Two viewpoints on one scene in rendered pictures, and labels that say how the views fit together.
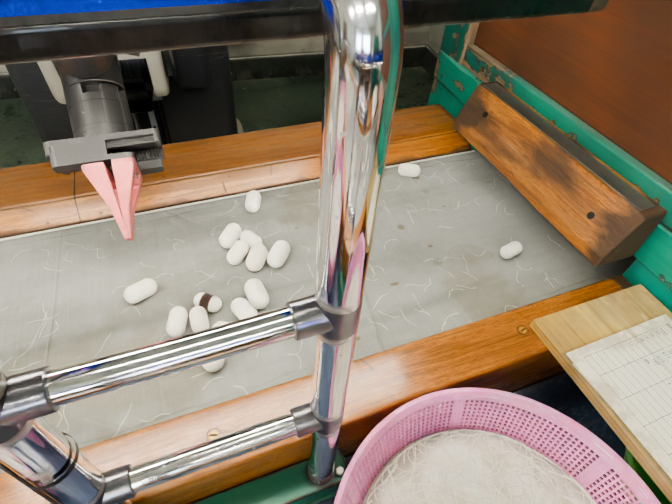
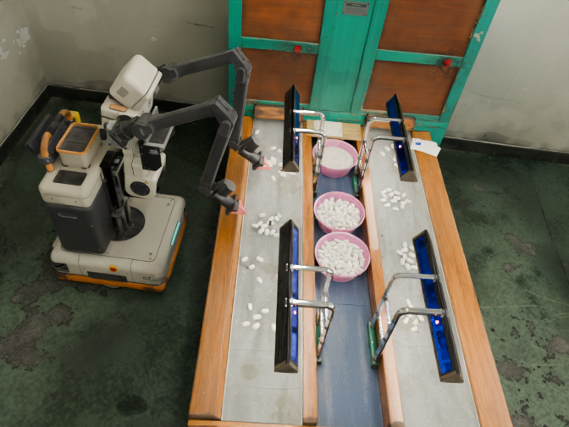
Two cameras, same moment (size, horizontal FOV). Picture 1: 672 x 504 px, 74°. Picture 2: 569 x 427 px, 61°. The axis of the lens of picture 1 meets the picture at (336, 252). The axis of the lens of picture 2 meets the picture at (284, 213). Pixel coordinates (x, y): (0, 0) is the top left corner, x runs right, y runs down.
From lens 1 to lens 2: 2.47 m
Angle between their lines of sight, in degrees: 46
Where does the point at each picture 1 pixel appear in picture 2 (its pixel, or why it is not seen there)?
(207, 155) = (236, 159)
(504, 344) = (308, 140)
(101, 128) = (258, 156)
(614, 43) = (278, 88)
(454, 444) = not seen: hidden behind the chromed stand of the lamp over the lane
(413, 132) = (245, 124)
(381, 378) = (307, 155)
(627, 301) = (309, 123)
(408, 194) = (263, 135)
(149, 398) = (295, 182)
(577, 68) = (273, 94)
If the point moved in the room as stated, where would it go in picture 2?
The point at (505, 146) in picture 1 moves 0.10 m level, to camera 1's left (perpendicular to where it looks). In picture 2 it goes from (271, 113) to (263, 123)
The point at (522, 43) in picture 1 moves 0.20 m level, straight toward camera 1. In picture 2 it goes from (256, 94) to (279, 110)
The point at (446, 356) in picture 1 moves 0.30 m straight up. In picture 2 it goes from (307, 146) to (314, 104)
